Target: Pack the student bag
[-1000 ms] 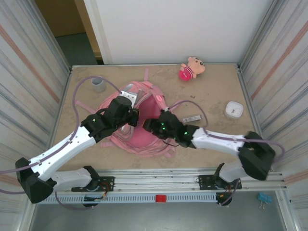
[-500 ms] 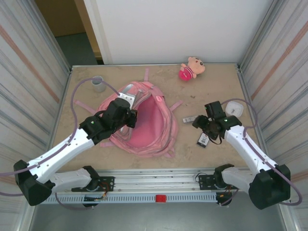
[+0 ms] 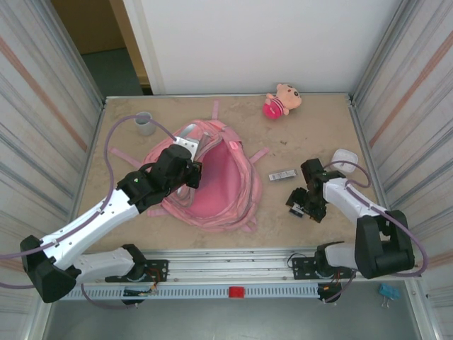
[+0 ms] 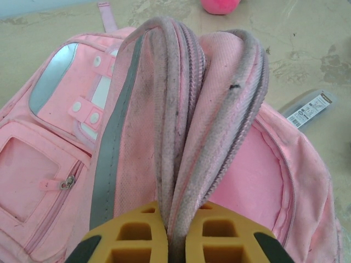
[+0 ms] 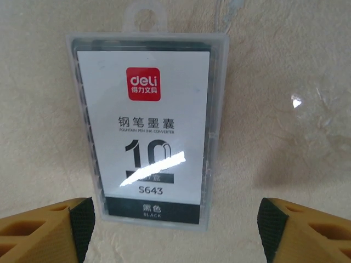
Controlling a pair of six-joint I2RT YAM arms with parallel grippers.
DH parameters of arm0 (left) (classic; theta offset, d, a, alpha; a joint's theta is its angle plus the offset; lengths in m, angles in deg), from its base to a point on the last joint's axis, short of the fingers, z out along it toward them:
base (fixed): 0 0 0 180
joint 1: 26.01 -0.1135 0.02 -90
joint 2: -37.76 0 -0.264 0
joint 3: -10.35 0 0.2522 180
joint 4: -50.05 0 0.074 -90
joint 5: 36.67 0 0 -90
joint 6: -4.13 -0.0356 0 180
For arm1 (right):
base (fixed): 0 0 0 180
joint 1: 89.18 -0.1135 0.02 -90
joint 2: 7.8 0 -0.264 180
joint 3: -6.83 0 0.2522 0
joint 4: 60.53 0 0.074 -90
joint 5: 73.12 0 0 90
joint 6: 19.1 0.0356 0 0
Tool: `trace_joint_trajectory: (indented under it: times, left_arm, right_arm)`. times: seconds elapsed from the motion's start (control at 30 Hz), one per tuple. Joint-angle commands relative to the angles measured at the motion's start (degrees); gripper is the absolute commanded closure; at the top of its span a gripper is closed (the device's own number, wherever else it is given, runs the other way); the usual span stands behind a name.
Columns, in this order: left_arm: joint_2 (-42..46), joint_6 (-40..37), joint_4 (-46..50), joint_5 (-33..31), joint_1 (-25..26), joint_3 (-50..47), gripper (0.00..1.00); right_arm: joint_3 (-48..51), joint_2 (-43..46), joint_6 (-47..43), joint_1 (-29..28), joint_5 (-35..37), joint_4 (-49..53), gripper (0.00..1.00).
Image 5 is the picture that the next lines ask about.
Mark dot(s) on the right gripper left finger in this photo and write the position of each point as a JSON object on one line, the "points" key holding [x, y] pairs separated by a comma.
{"points": [[46, 235]]}

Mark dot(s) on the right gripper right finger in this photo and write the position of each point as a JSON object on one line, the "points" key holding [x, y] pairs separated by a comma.
{"points": [[307, 238]]}

